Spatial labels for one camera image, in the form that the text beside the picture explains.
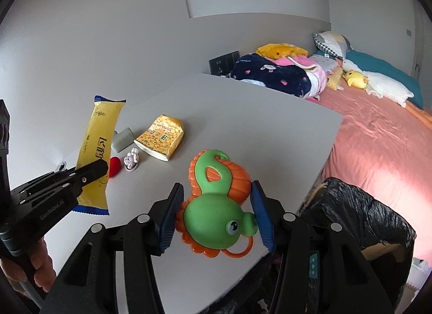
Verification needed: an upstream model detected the green orange snail toy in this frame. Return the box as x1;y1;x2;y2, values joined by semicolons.
176;149;258;258

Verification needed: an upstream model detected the small white purple trinket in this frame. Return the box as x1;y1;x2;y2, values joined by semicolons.
124;147;140;171

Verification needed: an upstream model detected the yellow popcorn snack bag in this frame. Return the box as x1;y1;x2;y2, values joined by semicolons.
134;115;184;162

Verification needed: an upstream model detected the black bag lined trash box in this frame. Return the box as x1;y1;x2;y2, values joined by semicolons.
207;177;416;313

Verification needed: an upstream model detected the left hand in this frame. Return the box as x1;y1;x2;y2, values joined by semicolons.
0;236;58;293

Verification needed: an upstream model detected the red heart toy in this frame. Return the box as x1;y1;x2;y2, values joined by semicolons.
108;157;122;179

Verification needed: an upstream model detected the grey heart shaped block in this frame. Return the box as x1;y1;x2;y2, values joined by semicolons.
111;127;135;153

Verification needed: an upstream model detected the navy patterned blanket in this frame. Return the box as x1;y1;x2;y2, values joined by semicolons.
228;54;319;98

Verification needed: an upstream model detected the pink white blanket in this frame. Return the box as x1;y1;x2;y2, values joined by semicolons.
275;56;327;100

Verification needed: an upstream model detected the pink sheet bed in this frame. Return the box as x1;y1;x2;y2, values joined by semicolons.
319;87;431;261

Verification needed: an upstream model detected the yellow long bolster plush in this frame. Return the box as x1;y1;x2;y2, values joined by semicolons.
326;67;343;91

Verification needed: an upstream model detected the yellow duck plush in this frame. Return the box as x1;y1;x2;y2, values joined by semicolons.
343;69;368;89

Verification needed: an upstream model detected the white goose plush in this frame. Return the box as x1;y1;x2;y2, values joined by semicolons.
342;59;414;108

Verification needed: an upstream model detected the patterned grey yellow pillow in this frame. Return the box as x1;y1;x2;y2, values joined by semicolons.
313;31;352;60

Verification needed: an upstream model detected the teal pillow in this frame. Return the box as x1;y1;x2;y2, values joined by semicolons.
346;50;424;109

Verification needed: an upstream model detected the cable hole grommet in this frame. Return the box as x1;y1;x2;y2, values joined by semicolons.
56;161;67;171

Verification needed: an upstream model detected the black wall socket panel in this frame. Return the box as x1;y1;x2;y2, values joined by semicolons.
209;51;239;76

